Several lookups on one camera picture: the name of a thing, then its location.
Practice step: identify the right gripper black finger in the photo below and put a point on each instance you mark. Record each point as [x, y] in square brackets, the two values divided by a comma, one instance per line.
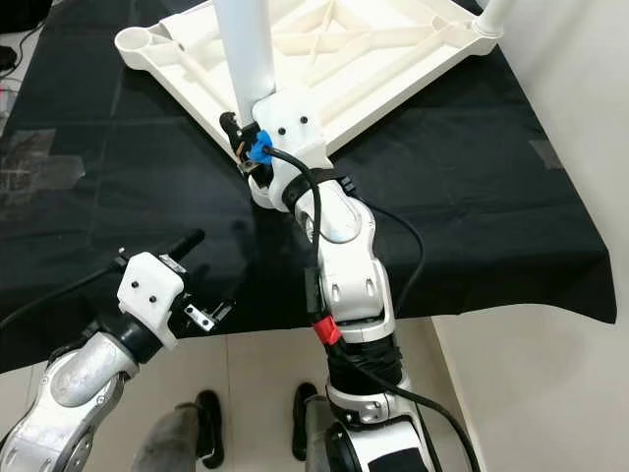
[236, 136]

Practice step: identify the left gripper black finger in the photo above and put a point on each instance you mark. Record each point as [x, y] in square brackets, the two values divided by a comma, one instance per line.
[185, 245]
[227, 309]

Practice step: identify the white plastic table leg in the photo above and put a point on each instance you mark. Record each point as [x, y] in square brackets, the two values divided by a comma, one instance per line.
[493, 15]
[246, 49]

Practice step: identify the white plastic table top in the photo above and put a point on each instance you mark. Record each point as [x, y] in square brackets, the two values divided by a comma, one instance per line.
[393, 69]

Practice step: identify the black tablecloth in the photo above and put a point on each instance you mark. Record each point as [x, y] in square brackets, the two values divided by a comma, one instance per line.
[138, 187]

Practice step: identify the grey left robot foot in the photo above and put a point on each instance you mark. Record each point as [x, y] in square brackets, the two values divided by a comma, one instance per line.
[177, 438]

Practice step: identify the grey robot foot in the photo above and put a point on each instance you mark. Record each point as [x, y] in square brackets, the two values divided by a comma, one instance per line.
[319, 433]
[177, 438]

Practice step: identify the grey right robot foot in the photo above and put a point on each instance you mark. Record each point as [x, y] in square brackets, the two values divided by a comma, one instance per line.
[319, 433]

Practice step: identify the black power adapter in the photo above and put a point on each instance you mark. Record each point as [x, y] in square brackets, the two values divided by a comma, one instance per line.
[8, 59]

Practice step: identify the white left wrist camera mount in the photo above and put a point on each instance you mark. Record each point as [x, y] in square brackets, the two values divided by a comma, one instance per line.
[150, 293]

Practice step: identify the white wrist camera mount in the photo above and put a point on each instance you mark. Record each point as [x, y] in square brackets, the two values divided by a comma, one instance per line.
[295, 123]
[150, 293]

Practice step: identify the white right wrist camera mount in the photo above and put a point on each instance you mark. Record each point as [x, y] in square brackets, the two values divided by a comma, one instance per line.
[295, 123]

